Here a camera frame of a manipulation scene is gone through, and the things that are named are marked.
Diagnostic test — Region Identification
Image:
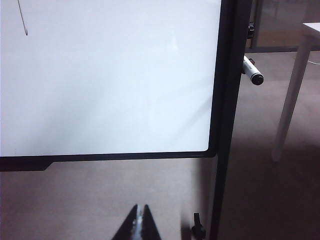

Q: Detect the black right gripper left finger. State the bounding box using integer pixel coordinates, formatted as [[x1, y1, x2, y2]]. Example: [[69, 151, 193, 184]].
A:
[[111, 203, 140, 240]]

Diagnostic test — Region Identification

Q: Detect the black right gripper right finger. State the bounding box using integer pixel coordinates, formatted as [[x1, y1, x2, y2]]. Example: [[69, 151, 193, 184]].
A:
[[140, 203, 163, 240]]

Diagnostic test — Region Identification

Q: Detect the white marker pen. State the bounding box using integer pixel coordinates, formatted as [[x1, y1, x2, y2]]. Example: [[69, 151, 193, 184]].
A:
[[241, 55, 265, 87]]

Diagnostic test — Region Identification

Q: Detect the white table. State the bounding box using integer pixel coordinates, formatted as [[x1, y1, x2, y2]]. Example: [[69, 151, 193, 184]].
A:
[[271, 21, 320, 162]]

